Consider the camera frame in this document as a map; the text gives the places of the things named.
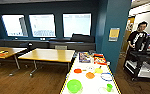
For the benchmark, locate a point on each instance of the blue board game box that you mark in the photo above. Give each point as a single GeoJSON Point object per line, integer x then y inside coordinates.
{"type": "Point", "coordinates": [85, 57]}

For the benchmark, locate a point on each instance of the person in black shirt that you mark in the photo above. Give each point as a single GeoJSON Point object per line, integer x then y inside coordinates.
{"type": "Point", "coordinates": [137, 38]}

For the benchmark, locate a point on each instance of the dark sofa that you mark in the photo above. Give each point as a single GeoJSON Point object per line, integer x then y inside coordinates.
{"type": "Point", "coordinates": [77, 42]}

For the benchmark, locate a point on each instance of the black wheeled cart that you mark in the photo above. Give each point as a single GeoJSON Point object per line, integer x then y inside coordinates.
{"type": "Point", "coordinates": [141, 63]}

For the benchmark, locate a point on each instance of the green plastic cup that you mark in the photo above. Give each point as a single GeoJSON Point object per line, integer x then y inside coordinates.
{"type": "Point", "coordinates": [109, 87]}

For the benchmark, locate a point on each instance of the red board game box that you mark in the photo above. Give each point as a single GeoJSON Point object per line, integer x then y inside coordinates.
{"type": "Point", "coordinates": [100, 59]}

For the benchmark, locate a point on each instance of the yellow round paddle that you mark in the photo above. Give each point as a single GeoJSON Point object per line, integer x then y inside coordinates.
{"type": "Point", "coordinates": [98, 70]}

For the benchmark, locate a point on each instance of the low wooden table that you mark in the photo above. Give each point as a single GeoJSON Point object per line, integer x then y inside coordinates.
{"type": "Point", "coordinates": [47, 55]}
{"type": "Point", "coordinates": [7, 52]}

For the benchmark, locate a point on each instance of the small yellow wall sign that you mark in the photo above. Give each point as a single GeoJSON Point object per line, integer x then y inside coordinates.
{"type": "Point", "coordinates": [114, 34]}

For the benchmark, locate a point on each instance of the small colourful toy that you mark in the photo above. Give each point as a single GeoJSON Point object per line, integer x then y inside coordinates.
{"type": "Point", "coordinates": [1, 52]}

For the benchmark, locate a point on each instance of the white dining table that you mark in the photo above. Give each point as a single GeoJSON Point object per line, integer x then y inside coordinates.
{"type": "Point", "coordinates": [91, 85]}

